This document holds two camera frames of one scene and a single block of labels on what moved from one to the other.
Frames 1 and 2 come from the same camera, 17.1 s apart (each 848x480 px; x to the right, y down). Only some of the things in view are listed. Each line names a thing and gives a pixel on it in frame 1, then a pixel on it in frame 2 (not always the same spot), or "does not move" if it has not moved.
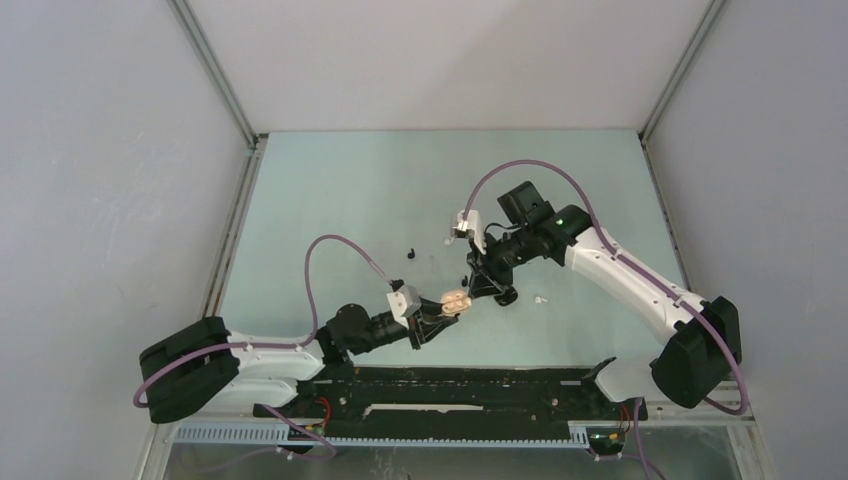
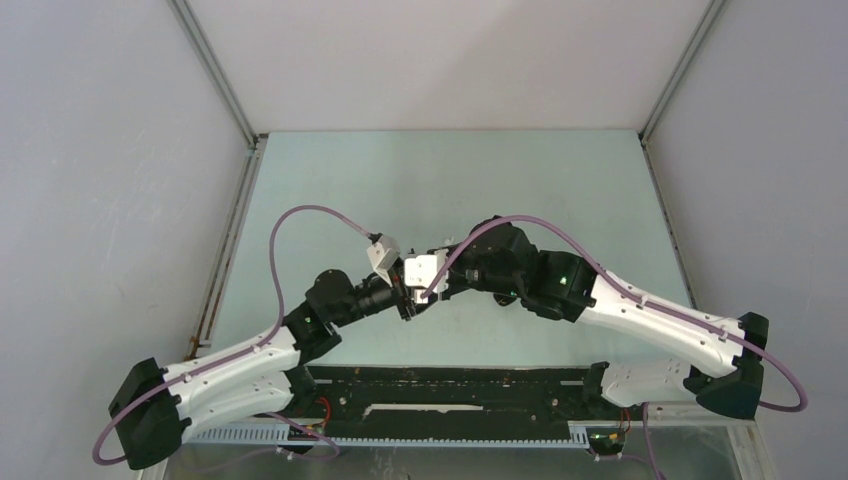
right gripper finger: (481, 287) → (446, 294)
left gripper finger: (421, 332) → (406, 308)
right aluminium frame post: (673, 84) does not move
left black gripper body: (382, 333) → (372, 295)
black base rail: (453, 401) does not move
